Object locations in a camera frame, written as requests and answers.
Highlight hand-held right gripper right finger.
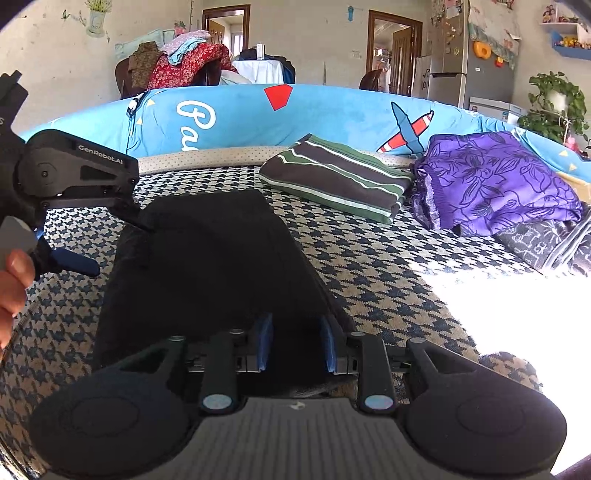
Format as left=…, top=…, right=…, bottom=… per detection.
left=320, top=316, right=458, bottom=414

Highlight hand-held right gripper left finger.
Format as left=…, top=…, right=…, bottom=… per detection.
left=117, top=314, right=275, bottom=414

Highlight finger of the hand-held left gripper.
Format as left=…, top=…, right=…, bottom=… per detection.
left=44, top=198, right=154, bottom=232
left=32, top=235, right=100, bottom=278

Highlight black pants with white stripes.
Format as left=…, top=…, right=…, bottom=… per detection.
left=92, top=189, right=365, bottom=398

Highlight dark wooden chair with clothes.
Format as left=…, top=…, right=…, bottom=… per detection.
left=115, top=58, right=222, bottom=100

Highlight person's left hand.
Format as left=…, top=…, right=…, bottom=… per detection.
left=0, top=251, right=35, bottom=349

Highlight houndstooth bed mat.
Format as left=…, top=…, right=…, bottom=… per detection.
left=0, top=166, right=591, bottom=480

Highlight beige dotted sheet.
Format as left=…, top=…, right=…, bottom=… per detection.
left=136, top=145, right=416, bottom=177

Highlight brown patterned cloth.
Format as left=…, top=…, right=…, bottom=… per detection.
left=128, top=41, right=164, bottom=88

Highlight light green pillow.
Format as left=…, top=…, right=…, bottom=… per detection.
left=115, top=30, right=164, bottom=61

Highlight red floral cloth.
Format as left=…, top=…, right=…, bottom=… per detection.
left=147, top=44, right=238, bottom=89

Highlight light blue cloth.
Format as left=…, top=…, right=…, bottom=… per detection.
left=167, top=39, right=204, bottom=64

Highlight green striped folded garment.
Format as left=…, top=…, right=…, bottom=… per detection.
left=259, top=134, right=414, bottom=224

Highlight pink patterned cloth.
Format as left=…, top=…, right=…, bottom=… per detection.
left=161, top=29, right=211, bottom=54

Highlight white tablecloth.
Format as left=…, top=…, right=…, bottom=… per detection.
left=233, top=59, right=284, bottom=85

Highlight dark patterned garment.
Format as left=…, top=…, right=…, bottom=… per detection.
left=496, top=203, right=591, bottom=278

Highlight purple floral garment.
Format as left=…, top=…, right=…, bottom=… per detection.
left=411, top=131, right=583, bottom=236

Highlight dark dining chair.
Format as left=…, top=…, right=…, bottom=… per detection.
left=359, top=69, right=384, bottom=92

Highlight white chest freezer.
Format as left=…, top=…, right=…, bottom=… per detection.
left=468, top=96, right=525, bottom=125

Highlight silver refrigerator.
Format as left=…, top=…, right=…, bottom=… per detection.
left=413, top=0, right=515, bottom=109

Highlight green potted plant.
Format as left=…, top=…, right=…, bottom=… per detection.
left=517, top=71, right=589, bottom=144

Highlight floral refrigerator cover cloth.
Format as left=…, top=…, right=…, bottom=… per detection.
left=468, top=0, right=522, bottom=58

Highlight flower vase wall sticker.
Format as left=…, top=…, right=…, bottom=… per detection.
left=85, top=0, right=114, bottom=37

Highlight brown wooden door frame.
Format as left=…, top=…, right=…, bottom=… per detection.
left=202, top=4, right=250, bottom=58
left=368, top=10, right=423, bottom=95

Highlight blue wall shelf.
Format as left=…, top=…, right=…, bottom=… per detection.
left=540, top=22, right=591, bottom=58

